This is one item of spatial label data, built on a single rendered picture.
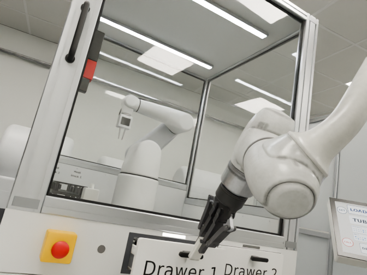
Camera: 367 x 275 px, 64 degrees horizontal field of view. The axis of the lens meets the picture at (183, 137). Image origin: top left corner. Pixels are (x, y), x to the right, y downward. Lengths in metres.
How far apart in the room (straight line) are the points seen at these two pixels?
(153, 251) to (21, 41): 3.90
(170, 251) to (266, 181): 0.45
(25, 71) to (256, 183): 3.98
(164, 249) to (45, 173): 0.37
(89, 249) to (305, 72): 1.11
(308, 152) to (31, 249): 0.68
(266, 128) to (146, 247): 0.44
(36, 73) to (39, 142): 3.48
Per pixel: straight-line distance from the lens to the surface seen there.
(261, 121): 0.65
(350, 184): 2.61
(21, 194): 0.85
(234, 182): 0.69
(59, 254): 0.80
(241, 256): 1.10
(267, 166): 0.51
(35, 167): 0.85
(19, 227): 0.86
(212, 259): 0.95
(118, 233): 0.90
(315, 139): 0.54
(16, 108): 4.20
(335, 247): 1.39
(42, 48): 4.43
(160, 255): 0.86
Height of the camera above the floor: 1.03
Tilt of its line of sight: 13 degrees up
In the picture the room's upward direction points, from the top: 11 degrees clockwise
